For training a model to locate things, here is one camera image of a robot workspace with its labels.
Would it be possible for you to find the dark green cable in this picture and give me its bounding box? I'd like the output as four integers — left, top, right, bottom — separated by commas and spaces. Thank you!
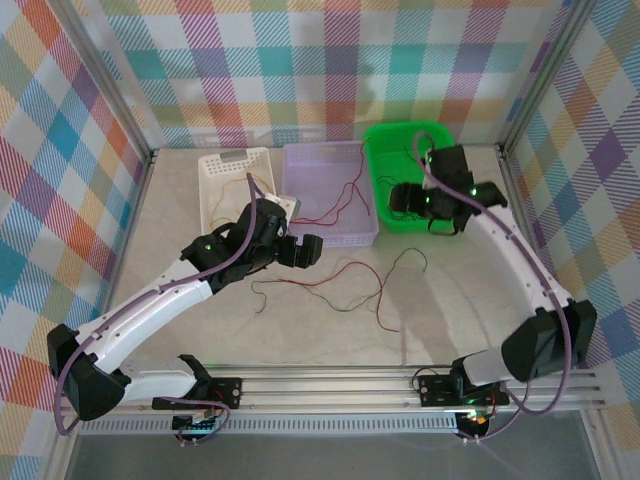
250, 247, 429, 315

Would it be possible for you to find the green perforated plastic basket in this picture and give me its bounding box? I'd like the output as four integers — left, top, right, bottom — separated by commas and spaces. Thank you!
362, 121, 476, 236

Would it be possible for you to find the white perforated plastic basket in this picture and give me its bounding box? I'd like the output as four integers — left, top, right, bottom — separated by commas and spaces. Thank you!
197, 147, 281, 236

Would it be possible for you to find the lavender perforated plastic basket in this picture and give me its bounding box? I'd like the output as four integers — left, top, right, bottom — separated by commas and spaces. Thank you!
280, 141, 380, 250

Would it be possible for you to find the circuit board with green light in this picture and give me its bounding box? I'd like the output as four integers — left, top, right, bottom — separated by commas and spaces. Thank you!
457, 408, 496, 432
172, 409, 221, 436

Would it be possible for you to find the left arm lavender cable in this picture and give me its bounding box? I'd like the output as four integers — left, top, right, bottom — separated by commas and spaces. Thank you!
54, 172, 261, 446

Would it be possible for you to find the arm lavender cable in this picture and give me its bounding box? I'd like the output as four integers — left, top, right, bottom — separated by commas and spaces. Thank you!
412, 130, 574, 444
54, 172, 261, 446

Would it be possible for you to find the aluminium frame post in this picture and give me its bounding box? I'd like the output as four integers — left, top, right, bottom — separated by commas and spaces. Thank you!
49, 0, 157, 152
498, 0, 597, 149

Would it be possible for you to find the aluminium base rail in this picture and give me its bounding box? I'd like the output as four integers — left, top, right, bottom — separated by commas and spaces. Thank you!
54, 367, 604, 417

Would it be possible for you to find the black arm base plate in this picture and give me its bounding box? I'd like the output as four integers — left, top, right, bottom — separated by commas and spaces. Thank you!
417, 373, 454, 407
212, 377, 245, 409

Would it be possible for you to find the grey slotted cable duct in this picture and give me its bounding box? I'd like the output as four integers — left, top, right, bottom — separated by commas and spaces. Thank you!
79, 418, 461, 436

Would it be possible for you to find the right arm lavender cable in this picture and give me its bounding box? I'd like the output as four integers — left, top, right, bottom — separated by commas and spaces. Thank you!
412, 130, 574, 444

